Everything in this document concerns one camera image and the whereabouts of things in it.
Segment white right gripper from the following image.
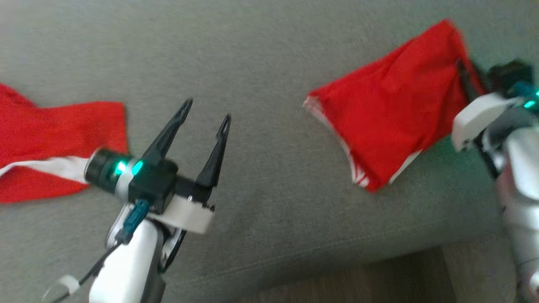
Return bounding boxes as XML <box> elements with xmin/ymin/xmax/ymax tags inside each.
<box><xmin>451</xmin><ymin>59</ymin><xmax>520</xmax><ymax>152</ymax></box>

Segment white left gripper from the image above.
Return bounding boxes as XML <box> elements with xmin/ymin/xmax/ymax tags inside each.
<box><xmin>143</xmin><ymin>99</ymin><xmax>231</xmax><ymax>235</ymax></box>

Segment red Bulls basketball jersey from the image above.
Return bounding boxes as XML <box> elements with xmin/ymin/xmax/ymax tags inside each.
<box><xmin>303</xmin><ymin>19</ymin><xmax>485</xmax><ymax>193</ymax></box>

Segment red shorts with white stripe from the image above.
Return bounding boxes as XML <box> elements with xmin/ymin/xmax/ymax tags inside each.
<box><xmin>0</xmin><ymin>83</ymin><xmax>129</xmax><ymax>204</ymax></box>

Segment grey sofa seat cushion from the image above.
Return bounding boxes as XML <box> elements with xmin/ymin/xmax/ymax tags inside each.
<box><xmin>0</xmin><ymin>0</ymin><xmax>539</xmax><ymax>303</ymax></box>

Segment white cable label tag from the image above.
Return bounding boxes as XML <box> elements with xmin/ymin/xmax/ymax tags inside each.
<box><xmin>55</xmin><ymin>274</ymin><xmax>80</xmax><ymax>296</ymax></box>

